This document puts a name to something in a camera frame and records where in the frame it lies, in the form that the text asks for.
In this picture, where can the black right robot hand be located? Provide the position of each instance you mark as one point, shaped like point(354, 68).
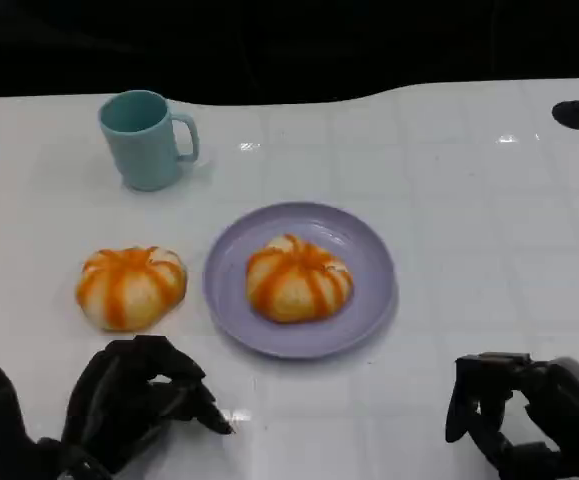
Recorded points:
point(564, 410)

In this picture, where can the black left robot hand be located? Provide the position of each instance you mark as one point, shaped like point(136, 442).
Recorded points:
point(119, 395)

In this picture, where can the orange white toy bread roll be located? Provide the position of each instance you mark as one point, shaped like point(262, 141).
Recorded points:
point(299, 285)
point(129, 290)

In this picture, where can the lilac plate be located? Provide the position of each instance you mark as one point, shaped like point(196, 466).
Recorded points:
point(371, 280)

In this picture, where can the pale green mug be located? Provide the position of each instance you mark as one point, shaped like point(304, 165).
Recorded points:
point(139, 150)

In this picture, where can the black round table grommet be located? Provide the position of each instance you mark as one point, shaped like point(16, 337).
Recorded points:
point(574, 115)

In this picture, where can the black backdrop curtain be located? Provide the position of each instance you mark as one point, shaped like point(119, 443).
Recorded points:
point(289, 45)

